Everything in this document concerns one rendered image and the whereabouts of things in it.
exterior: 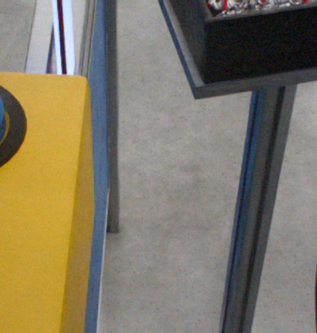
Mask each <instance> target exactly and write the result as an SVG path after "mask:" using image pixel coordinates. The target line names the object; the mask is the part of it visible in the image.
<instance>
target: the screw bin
mask: <svg viewBox="0 0 317 333"><path fill-rule="evenodd" d="M170 1H171V4H172V7H173V8H174V11H175V15H176V17H177V20H178V21H179V24H180V27H181V29H182V32H183V35H184V36H185V40H186V43H187V45H188V47H189V50H190V51H191V52H192V56H193V58H194V60H195V63H196V66H197V69H198V71H199V73H200V76H201V79H202V81H203V83H204V84H207V83H216V82H221V81H227V80H236V79H242V78H247V77H257V76H262V75H268V74H277V73H278V72H283V71H292V70H298V69H304V68H313V67H317V1H314V2H307V3H302V4H293V5H287V6H286V7H277V8H271V9H265V10H255V11H249V12H244V13H233V14H228V15H222V16H218V17H215V16H213V15H212V14H211V13H210V12H209V8H208V7H207V5H206V2H205V0H170Z"/></svg>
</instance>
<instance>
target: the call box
mask: <svg viewBox="0 0 317 333"><path fill-rule="evenodd" d="M0 97H1V100H2V102H3V106H4V115H5V120H6V130H5V133H4V137H3V139H2V141H1V143H0V333H84V328H85V310H86V301H87V292H88V275H89V266H90V257H91V246H92V239H93V231H94V214H95V202H94V160H93V140H92V118H91V92H90V87H89V85H88V82H87V80H86V78H85V77H81V76H79V75H64V74H33V73H22V72H0Z"/></svg>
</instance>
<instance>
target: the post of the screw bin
mask: <svg viewBox="0 0 317 333"><path fill-rule="evenodd" d="M297 85H298V84H296V85H287V86H281V87H275V88H266V89H261V90H256V91H252V94H251V100H250V106H249V116H248V122H247V128H246V138H245V144H244V153H243V159H242V165H241V175H240V181H239V186H238V197H237V202H236V208H235V218H234V224H233V230H232V240H231V245H230V251H229V261H228V267H227V272H226V283H225V289H224V295H223V305H222V311H221V316H220V327H219V332H218V333H251V331H252V324H253V319H254V314H255V307H256V303H257V298H258V291H259V287H260V282H261V275H262V270H263V266H264V259H265V254H266V249H267V242H268V238H269V231H270V227H271V221H272V214H273V210H274V206H275V199H276V194H277V189H278V182H279V178H280V174H281V167H282V162H283V158H284V154H285V150H286V145H287V138H288V134H289V129H290V122H291V117H292V113H293V106H294V101H295V94H296V90H297Z"/></svg>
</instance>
